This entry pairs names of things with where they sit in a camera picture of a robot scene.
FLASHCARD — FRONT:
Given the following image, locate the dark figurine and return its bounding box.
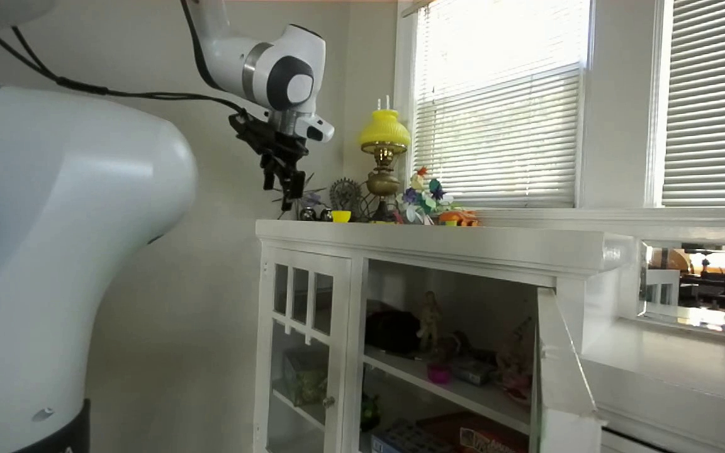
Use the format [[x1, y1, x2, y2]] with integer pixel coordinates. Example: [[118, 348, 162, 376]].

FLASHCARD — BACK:
[[365, 301, 424, 361]]

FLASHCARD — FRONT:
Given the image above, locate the white window frame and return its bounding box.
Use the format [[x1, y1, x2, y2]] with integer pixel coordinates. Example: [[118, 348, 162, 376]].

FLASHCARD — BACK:
[[392, 0, 725, 228]]

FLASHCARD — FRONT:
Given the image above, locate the wall mirror panel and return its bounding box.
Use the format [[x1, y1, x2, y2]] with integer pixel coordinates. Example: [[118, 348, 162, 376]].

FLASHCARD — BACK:
[[638, 239, 725, 340]]

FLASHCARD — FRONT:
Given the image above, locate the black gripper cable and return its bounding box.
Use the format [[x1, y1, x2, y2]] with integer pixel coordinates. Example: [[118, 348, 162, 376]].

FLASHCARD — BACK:
[[0, 23, 251, 116]]

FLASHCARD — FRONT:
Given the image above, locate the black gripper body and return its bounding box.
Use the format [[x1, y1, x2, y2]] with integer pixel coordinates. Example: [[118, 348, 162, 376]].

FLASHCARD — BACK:
[[230, 112, 309, 180]]

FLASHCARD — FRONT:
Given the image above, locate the pink tan figurine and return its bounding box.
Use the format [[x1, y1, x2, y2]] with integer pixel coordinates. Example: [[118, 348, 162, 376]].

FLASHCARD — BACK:
[[497, 315, 543, 404]]

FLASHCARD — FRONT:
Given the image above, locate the brass lamp with yellow shade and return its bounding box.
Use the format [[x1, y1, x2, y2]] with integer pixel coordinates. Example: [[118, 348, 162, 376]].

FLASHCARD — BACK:
[[356, 94, 414, 225]]

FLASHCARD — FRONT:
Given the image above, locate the blue board game box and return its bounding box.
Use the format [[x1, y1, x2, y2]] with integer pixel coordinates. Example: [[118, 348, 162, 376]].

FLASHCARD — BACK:
[[368, 420, 435, 453]]

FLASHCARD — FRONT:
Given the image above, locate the orange small toy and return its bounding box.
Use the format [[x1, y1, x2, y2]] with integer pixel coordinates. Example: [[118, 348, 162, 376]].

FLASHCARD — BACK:
[[433, 209, 484, 231]]

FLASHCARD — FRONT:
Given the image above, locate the white window blind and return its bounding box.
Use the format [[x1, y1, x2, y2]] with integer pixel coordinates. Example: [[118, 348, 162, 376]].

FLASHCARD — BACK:
[[410, 0, 594, 208], [660, 0, 725, 209]]

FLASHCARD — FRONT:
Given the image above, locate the dark round metal object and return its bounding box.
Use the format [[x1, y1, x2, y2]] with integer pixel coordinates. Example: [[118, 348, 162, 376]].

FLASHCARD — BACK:
[[327, 176, 370, 225]]

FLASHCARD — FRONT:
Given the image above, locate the small pink toy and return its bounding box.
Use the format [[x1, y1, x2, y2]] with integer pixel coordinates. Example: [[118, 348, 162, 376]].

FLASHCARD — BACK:
[[425, 366, 455, 389]]

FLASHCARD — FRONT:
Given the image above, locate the white glass-paned cabinet door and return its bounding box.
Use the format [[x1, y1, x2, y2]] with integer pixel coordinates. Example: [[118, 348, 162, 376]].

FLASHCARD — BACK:
[[260, 249, 363, 453], [535, 281, 606, 453]]

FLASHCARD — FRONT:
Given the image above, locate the green yellow figurine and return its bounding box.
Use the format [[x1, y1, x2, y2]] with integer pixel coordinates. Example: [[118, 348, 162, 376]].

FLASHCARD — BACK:
[[279, 346, 332, 414]]

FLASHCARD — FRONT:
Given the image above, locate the white built-in cabinet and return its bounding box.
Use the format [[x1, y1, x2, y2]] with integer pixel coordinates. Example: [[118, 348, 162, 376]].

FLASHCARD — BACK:
[[249, 218, 725, 453]]

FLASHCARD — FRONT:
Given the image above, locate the thin tan figurine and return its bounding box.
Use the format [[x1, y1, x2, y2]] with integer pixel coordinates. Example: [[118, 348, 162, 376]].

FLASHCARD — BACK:
[[419, 289, 465, 366]]

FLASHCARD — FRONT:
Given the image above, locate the red board game box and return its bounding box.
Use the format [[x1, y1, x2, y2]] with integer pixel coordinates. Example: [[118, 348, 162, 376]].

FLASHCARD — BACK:
[[449, 411, 535, 453]]

